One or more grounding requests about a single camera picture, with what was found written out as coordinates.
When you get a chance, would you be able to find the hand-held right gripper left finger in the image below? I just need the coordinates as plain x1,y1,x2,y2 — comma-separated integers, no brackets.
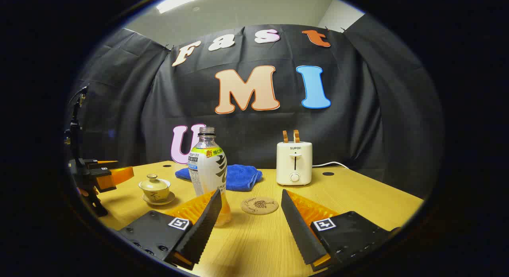
118,189,223,271

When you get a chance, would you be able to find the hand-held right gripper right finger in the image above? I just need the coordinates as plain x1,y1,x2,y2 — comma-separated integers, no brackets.
281,189,402,272

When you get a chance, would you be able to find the yellow ceramic teacup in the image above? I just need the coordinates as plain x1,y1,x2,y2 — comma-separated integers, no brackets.
138,182,171,202

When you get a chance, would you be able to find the round cork coaster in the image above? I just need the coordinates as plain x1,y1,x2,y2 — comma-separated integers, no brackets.
240,196,279,215

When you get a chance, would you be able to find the clear plastic water bottle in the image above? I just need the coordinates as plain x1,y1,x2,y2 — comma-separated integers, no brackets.
188,127,232,227

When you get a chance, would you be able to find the yellow ceramic saucer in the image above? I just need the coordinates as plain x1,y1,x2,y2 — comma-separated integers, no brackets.
142,191,175,206

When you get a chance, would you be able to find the blue towel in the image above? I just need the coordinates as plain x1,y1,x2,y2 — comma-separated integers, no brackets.
175,164,263,192

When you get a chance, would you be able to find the white toaster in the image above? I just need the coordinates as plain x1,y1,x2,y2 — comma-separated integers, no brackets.
276,141,313,186

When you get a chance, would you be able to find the black backdrop cloth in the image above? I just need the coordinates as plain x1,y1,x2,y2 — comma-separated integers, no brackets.
66,24,444,200

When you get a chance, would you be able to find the white toaster cable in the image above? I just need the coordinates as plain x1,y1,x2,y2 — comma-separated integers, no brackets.
313,161,350,170

